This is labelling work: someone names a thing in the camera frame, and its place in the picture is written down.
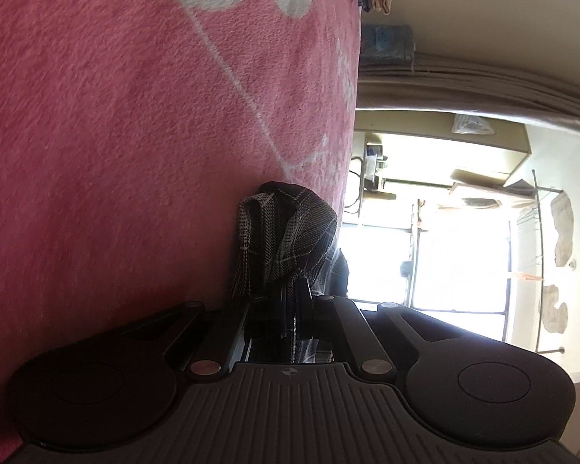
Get blue water bottle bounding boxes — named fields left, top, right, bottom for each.
left=360, top=24, right=416, bottom=65

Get beige curtain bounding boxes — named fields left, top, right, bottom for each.
left=358, top=51, right=580, bottom=126

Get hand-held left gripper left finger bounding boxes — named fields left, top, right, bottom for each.
left=121, top=295, right=293, bottom=382

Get metal drying rack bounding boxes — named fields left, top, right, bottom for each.
left=507, top=169, right=568, bottom=353

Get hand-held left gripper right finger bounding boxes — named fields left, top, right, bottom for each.
left=295, top=278, right=457, bottom=382

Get pink floral blanket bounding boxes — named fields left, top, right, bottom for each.
left=0, top=0, right=363, bottom=450

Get pale hanging garment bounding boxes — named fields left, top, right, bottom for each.
left=541, top=284, right=568, bottom=333

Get hanging plastic bag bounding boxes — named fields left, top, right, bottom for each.
left=452, top=113, right=496, bottom=136

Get black white plaid shirt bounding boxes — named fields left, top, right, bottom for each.
left=231, top=181, right=351, bottom=363

